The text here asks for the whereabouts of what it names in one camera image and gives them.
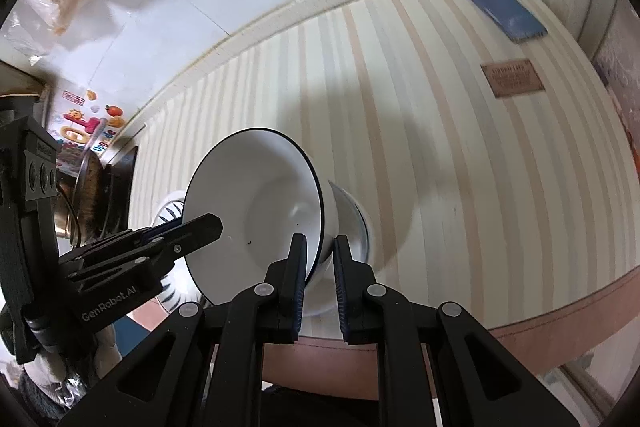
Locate blue smartphone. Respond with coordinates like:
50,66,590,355
453,0,548,44

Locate colourful wall stickers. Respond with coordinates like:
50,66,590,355
57,89,126,152

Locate person's left forearm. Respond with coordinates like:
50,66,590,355
0,322,123,427

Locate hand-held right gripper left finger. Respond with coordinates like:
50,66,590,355
57,233,308,427

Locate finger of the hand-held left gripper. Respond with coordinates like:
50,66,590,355
57,213,224,280
131,218,185,244

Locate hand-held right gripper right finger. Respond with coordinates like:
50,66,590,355
332,234,581,427

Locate white bowl with dark rim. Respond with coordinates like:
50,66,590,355
183,128,337,319

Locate brown tablecloth label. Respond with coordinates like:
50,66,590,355
480,58,546,98

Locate striped tablecloth with cat print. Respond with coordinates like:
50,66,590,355
127,0,640,378

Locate patterned glass sliding door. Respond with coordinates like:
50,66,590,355
591,0,640,122

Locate black frying pan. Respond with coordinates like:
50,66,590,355
55,142,138,240

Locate white plate with striped rim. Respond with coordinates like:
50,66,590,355
149,189,207,309

